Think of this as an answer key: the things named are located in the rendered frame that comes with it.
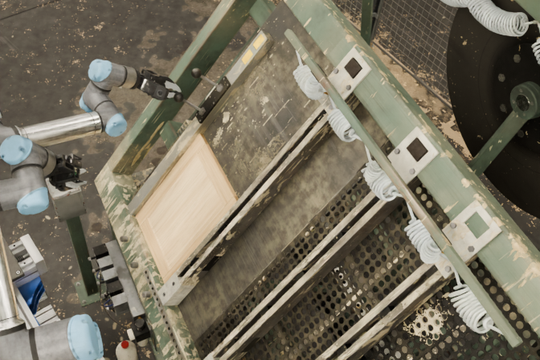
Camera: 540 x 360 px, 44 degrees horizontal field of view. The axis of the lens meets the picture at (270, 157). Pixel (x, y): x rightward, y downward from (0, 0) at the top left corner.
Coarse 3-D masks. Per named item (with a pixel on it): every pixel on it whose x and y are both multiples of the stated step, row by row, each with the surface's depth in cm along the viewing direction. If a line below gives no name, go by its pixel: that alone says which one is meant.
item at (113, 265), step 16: (112, 240) 281; (96, 256) 273; (112, 256) 276; (112, 272) 268; (128, 272) 272; (112, 288) 264; (128, 288) 267; (112, 304) 275; (128, 304) 264; (112, 320) 273; (144, 320) 258; (144, 336) 257
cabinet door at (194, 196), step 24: (192, 144) 252; (192, 168) 251; (216, 168) 241; (168, 192) 259; (192, 192) 249; (216, 192) 240; (144, 216) 267; (168, 216) 257; (192, 216) 247; (216, 216) 238; (168, 240) 255; (192, 240) 246; (168, 264) 253
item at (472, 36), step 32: (512, 0) 191; (480, 32) 207; (448, 64) 226; (480, 64) 212; (512, 64) 197; (480, 96) 216; (512, 96) 196; (480, 128) 221; (512, 160) 211; (512, 192) 216
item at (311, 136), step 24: (312, 72) 186; (336, 72) 196; (360, 72) 191; (312, 96) 190; (312, 120) 206; (288, 144) 211; (312, 144) 208; (288, 168) 212; (264, 192) 217; (240, 216) 222; (216, 240) 228; (192, 264) 236; (168, 288) 243; (192, 288) 244
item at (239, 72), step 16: (240, 64) 236; (256, 64) 236; (240, 80) 239; (224, 96) 241; (192, 128) 250; (176, 144) 256; (176, 160) 256; (160, 176) 260; (144, 192) 266; (128, 208) 272
